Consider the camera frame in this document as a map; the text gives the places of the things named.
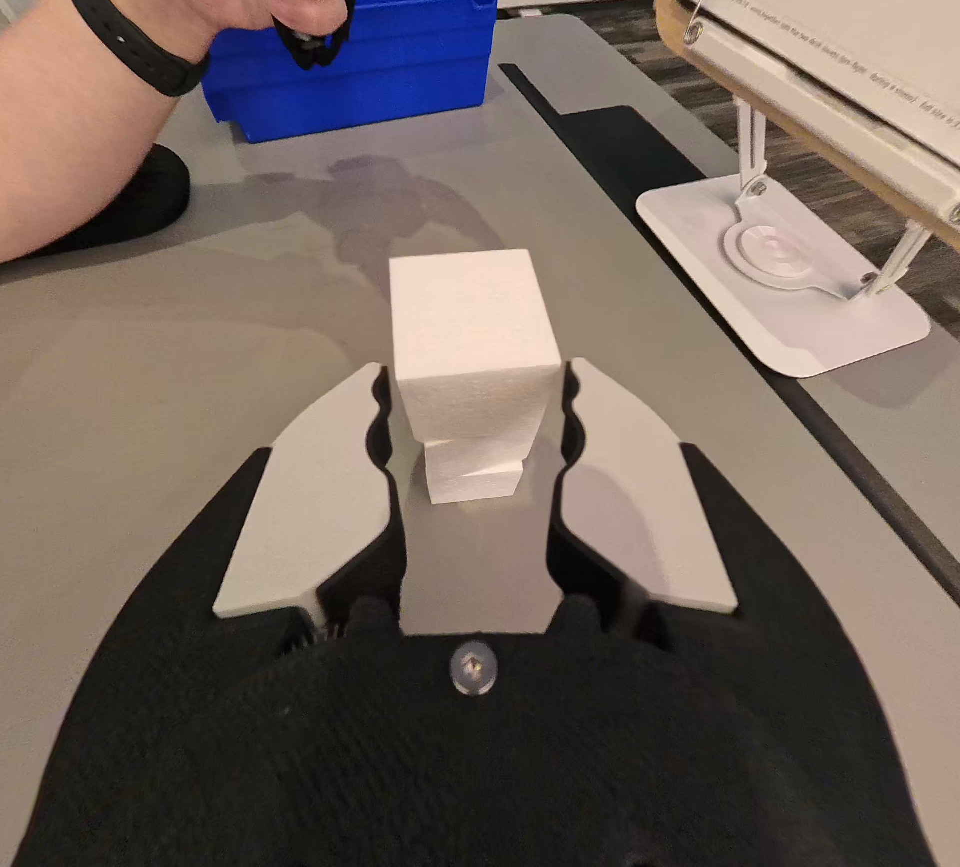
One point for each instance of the black wristband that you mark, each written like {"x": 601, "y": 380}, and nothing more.
{"x": 127, "y": 42}

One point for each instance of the person's left forearm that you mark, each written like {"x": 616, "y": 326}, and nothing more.
{"x": 60, "y": 147}

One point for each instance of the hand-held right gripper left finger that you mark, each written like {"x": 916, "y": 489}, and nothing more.
{"x": 315, "y": 507}

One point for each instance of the printed instruction sheet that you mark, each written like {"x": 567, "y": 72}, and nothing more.
{"x": 862, "y": 4}

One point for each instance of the blue plastic bin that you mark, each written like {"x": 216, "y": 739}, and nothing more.
{"x": 405, "y": 57}

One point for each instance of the black wrist rest pad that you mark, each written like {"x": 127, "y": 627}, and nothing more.
{"x": 142, "y": 199}

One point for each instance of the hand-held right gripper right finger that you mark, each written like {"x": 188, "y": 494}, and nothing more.
{"x": 645, "y": 507}

